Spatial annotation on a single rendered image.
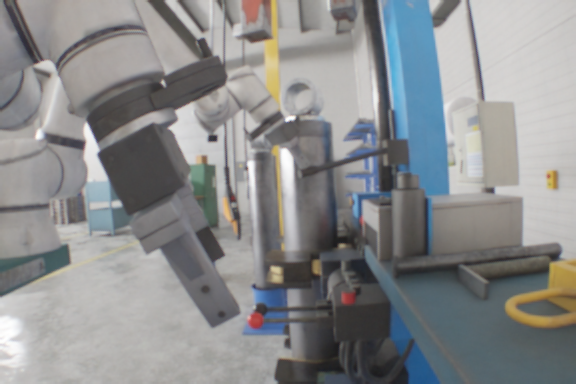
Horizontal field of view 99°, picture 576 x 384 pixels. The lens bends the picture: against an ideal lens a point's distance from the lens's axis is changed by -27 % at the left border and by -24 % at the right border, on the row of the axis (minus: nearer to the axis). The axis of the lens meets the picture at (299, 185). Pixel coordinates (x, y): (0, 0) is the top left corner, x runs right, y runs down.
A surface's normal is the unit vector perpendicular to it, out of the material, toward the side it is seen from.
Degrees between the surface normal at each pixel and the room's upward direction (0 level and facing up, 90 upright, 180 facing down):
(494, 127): 90
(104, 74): 97
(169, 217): 97
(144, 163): 97
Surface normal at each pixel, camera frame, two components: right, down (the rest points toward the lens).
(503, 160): -0.04, 0.03
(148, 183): 0.30, 0.13
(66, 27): 0.09, 0.26
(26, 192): 0.88, -0.03
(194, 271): 0.46, 0.55
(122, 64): 0.63, -0.08
